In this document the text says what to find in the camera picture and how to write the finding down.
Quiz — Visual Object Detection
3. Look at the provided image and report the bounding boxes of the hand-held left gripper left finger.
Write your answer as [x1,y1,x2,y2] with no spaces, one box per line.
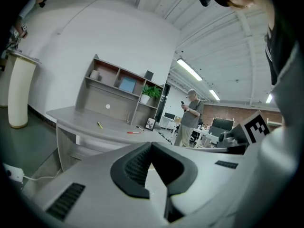
[110,141,152,200]

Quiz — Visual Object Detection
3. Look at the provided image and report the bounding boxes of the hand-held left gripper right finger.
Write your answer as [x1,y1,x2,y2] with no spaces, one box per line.
[151,141,198,224]

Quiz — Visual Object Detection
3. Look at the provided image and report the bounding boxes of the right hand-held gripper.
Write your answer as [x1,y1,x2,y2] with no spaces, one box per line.
[215,110,271,155]

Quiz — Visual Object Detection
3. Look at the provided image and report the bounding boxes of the white desk with black chair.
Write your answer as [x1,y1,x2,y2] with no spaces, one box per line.
[190,126,221,149]

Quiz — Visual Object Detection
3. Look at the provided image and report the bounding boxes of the grey wooden desk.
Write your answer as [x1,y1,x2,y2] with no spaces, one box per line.
[46,104,178,173]

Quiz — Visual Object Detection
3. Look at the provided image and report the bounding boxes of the grey wooden desk hutch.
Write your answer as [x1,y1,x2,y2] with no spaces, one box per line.
[75,54,164,126]

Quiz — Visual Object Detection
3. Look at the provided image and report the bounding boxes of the black computer monitor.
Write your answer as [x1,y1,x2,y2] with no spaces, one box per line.
[212,117,235,132]

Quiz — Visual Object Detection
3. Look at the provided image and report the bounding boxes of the person's black clothing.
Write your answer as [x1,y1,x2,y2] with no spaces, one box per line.
[264,20,304,86]

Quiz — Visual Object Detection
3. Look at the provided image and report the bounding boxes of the green potted plant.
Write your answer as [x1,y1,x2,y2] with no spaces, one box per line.
[139,84,162,105]

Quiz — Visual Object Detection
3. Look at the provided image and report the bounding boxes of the blue book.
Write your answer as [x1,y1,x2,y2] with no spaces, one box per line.
[118,76,137,94]

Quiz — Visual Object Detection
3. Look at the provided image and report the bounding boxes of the white power strip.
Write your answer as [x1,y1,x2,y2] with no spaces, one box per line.
[3,164,24,181]

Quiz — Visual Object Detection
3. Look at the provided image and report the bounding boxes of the black picture frame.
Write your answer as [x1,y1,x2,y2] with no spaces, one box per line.
[144,117,157,132]

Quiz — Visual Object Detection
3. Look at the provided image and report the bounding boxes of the white power cable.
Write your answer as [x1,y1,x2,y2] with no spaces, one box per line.
[22,167,63,181]

